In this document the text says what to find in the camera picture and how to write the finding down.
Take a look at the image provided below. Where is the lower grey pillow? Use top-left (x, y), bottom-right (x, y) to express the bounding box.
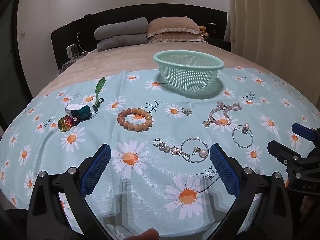
top-left (97, 34), bottom-right (148, 52)

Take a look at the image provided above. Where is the orange bead bracelet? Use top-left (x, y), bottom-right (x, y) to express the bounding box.
top-left (117, 107), bottom-right (153, 132)

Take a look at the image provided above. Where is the grey pillow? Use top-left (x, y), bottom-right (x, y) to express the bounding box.
top-left (94, 17), bottom-right (148, 41)
top-left (97, 34), bottom-right (148, 52)

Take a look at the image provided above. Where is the green plastic mesh basket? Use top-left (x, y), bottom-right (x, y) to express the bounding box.
top-left (153, 50), bottom-right (225, 92)

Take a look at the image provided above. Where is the brown teddy bear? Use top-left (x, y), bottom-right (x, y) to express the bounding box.
top-left (199, 25), bottom-right (209, 42)

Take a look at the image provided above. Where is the daisy print blue cloth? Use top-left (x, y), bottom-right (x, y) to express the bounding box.
top-left (1, 66), bottom-right (319, 238)

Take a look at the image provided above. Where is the hoop earring with pearl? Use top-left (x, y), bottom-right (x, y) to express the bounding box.
top-left (232, 123), bottom-right (254, 148)

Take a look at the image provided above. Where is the person's left hand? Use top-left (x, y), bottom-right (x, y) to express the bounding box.
top-left (125, 228), bottom-right (159, 240)

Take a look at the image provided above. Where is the pink bead necklace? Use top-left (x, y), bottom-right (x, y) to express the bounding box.
top-left (202, 101), bottom-right (243, 128)

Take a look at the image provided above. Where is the lower tan ruffled pillow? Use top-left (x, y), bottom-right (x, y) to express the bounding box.
top-left (149, 32), bottom-right (203, 42)

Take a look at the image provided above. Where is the silver crystal drop earring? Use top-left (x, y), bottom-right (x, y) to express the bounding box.
top-left (152, 138), bottom-right (181, 155)

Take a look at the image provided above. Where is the white bedside device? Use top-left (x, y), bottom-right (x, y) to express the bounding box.
top-left (66, 43), bottom-right (80, 60)

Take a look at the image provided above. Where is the black headboard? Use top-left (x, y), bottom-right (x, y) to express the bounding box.
top-left (50, 3), bottom-right (227, 69)

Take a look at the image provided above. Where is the small silver crystal earring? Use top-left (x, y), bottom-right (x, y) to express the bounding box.
top-left (181, 108), bottom-right (192, 115)

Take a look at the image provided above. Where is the person's right hand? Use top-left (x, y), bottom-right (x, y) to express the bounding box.
top-left (300, 196), bottom-right (313, 214)

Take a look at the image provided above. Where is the cream curtain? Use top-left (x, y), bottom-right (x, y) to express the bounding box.
top-left (228, 0), bottom-right (319, 103)

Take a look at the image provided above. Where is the tan bedspread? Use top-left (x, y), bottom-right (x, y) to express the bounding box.
top-left (36, 42), bottom-right (269, 96)

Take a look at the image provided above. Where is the tan ruffled pillow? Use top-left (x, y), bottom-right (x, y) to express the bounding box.
top-left (146, 17), bottom-right (200, 38)
top-left (149, 32), bottom-right (203, 42)

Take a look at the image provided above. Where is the upper tan ruffled pillow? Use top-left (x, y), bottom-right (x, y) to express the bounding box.
top-left (146, 17), bottom-right (200, 38)

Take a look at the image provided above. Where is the upper grey pillow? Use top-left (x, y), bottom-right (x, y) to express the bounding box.
top-left (94, 17), bottom-right (148, 41)

